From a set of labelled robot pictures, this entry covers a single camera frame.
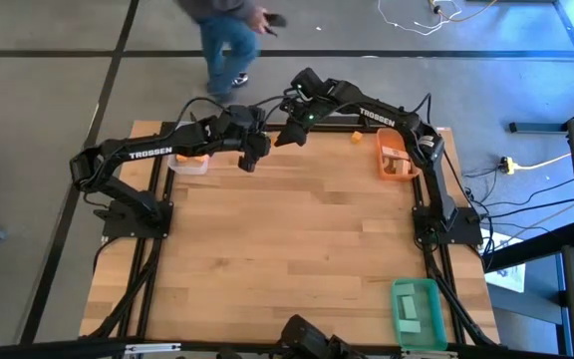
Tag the silver metal bracket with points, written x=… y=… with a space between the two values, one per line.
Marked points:
x=152 y=348
x=429 y=354

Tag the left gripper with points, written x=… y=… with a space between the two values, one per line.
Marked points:
x=244 y=127

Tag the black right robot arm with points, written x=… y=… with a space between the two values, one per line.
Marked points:
x=376 y=115

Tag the orange plastic bin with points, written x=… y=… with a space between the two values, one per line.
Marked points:
x=385 y=139

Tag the person's hand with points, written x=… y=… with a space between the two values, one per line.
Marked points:
x=258 y=20

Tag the black angular device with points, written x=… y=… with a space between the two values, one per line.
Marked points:
x=317 y=341

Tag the long teal green block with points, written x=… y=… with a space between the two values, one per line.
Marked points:
x=408 y=307

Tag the black aluminium table frame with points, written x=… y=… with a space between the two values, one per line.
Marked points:
x=339 y=127

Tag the yellow power plug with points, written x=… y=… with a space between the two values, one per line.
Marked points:
x=507 y=164

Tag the black diagonal beam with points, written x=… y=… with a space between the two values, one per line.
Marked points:
x=531 y=248

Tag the green plastic bin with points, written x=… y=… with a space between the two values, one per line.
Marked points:
x=434 y=314

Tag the person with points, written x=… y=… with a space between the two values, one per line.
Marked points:
x=227 y=55

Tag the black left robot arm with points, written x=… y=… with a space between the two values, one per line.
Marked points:
x=147 y=152

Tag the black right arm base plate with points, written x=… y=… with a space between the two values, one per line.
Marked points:
x=469 y=232

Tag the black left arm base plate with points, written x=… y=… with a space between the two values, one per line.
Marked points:
x=117 y=227

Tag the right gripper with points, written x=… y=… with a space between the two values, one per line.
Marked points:
x=302 y=117

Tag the black phone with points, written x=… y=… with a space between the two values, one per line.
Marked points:
x=275 y=21

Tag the orange cube block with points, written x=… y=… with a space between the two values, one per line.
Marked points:
x=182 y=159
x=357 y=137

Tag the clear plastic bin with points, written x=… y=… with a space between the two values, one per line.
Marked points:
x=190 y=169

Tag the white printed paper sheet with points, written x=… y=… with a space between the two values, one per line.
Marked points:
x=508 y=274

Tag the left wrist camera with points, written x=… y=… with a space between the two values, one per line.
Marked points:
x=248 y=162

